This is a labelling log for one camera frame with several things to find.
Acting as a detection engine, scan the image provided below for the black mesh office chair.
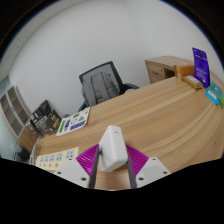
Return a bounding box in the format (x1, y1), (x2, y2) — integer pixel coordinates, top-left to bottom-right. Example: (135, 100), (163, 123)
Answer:
(78, 61), (140, 113)

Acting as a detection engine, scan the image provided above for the wooden side desk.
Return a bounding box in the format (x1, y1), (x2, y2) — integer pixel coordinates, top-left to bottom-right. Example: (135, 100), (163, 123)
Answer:
(144, 55), (194, 84)

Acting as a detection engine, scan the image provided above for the cream power strip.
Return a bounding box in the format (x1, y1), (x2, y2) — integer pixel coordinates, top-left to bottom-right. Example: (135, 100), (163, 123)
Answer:
(34, 146), (82, 171)

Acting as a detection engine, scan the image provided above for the white coiled cable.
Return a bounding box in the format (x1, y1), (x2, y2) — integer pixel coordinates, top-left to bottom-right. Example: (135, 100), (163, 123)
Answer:
(29, 139), (41, 166)

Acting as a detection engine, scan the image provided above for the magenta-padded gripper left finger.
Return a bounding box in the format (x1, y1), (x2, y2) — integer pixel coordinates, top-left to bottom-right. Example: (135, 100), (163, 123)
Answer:
(53, 143), (101, 189)

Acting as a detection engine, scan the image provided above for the wooden shelf cabinet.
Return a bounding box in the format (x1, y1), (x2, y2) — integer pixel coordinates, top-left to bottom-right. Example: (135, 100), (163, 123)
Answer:
(0, 85), (38, 154)

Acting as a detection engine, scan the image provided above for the orange box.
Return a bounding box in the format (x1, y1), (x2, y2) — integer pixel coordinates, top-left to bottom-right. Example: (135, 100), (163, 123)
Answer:
(173, 64), (195, 81)

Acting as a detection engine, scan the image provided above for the teal packet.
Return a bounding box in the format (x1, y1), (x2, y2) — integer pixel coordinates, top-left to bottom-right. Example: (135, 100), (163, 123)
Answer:
(205, 87), (220, 106)

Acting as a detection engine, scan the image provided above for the small black cardboard box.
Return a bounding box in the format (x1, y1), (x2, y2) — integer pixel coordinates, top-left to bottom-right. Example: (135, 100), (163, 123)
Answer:
(29, 99), (53, 128)

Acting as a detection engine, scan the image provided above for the printed sticker sheet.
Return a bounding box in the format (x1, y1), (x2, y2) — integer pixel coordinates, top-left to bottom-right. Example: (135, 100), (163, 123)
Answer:
(55, 106), (91, 137)

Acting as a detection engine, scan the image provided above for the small tan box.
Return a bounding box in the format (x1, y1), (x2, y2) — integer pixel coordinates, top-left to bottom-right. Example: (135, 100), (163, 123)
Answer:
(181, 75), (204, 91)

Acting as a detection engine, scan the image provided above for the purple packet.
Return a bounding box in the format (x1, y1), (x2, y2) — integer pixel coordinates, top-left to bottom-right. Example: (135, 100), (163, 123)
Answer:
(191, 47), (211, 89)

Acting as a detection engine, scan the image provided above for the grey backpack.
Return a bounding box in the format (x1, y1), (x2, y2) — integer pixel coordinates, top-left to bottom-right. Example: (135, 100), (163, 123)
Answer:
(81, 71), (120, 107)

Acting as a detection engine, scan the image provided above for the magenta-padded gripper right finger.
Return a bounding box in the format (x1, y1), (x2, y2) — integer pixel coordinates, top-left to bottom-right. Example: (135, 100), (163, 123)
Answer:
(124, 143), (172, 189)

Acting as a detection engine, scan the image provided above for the white charger block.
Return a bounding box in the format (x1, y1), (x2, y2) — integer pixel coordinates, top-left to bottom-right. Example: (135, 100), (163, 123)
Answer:
(98, 125), (129, 173)

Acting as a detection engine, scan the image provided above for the large black cardboard box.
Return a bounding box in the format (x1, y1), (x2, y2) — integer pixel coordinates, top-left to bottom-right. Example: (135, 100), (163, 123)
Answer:
(34, 109), (63, 138)

